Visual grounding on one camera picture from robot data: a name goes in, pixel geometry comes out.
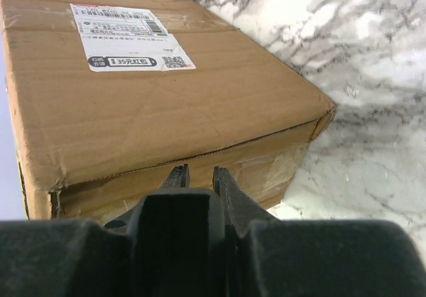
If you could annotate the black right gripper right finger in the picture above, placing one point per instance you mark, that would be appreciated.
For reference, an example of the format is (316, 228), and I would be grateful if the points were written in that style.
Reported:
(271, 257)

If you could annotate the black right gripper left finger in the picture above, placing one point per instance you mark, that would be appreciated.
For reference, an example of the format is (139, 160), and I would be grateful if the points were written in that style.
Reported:
(173, 246)

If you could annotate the brown cardboard express box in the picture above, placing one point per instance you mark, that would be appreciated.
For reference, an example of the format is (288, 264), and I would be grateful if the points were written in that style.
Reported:
(106, 96)

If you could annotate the orange black utility knife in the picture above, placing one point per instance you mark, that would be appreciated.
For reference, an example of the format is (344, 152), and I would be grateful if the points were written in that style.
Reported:
(179, 177)

